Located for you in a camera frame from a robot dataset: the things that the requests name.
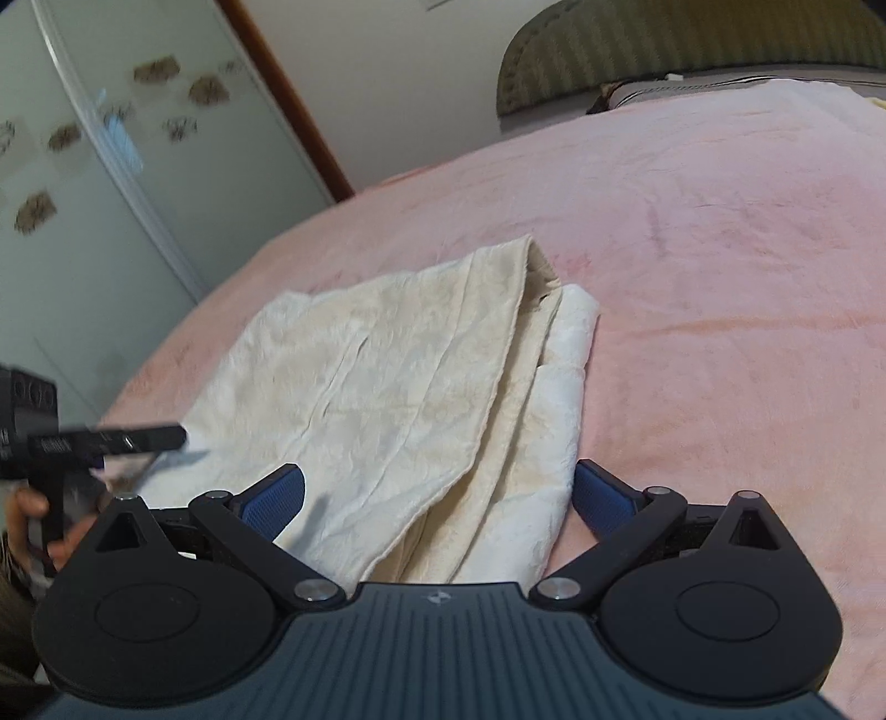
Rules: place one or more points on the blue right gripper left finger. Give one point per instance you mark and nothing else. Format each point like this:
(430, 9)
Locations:
(242, 530)

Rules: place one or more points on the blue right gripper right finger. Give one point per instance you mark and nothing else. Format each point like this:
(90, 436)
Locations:
(630, 526)

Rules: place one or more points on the cream white pants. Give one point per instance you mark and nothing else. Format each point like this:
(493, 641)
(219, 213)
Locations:
(435, 416)

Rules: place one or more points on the person's left hand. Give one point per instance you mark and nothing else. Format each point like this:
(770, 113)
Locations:
(25, 504)

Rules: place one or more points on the pink bed blanket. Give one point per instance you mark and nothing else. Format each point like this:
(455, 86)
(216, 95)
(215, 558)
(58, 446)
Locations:
(735, 244)

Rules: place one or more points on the frosted glass wardrobe door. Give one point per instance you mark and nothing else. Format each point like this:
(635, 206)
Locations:
(144, 162)

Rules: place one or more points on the olive striped headboard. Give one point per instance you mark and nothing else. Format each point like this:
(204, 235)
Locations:
(573, 47)

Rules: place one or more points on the brown wooden door frame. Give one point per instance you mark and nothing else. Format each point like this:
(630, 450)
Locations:
(287, 98)

